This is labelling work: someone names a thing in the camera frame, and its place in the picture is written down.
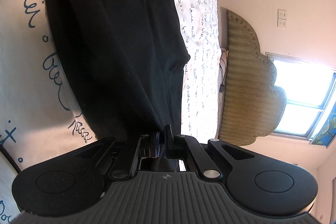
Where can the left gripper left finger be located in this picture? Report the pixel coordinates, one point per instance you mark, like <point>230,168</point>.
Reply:
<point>150,145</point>

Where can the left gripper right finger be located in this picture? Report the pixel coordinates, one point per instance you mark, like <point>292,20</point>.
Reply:
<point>170,148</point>

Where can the black pants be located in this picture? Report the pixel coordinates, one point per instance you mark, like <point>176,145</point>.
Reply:
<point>124,62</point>

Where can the olive scalloped headboard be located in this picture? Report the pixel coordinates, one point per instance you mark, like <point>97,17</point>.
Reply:
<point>253,104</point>

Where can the patterned pillow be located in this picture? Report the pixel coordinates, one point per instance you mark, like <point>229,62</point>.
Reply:
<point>223,67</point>

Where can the white script-print bedspread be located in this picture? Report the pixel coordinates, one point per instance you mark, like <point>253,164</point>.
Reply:
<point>40,117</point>

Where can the bright window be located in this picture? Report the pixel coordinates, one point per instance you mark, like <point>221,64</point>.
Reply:
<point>310,95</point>

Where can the blue floral curtain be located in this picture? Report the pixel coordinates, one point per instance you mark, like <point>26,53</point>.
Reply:
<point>327,132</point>

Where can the white wall socket panel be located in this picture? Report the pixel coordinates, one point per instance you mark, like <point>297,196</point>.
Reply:
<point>281,18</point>

